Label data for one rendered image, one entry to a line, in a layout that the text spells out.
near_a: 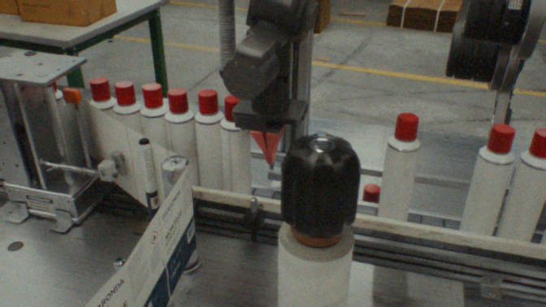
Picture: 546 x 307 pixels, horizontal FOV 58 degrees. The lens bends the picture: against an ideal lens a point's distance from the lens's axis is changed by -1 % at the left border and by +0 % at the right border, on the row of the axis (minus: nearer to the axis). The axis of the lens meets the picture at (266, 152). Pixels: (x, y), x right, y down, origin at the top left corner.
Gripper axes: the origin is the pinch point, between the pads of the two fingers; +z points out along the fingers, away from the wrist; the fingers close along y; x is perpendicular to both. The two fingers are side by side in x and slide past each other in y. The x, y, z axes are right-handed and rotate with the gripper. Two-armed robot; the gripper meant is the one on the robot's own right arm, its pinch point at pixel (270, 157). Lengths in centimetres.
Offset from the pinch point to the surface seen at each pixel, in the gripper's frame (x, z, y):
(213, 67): 279, 102, -128
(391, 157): 4.7, -0.4, 18.3
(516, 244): 2.1, 10.2, 38.7
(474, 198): 4.9, 5.0, 31.8
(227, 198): 1.5, 10.6, -8.3
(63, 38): 104, 23, -120
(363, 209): 9.0, 13.6, 14.8
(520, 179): 5.6, 0.7, 37.5
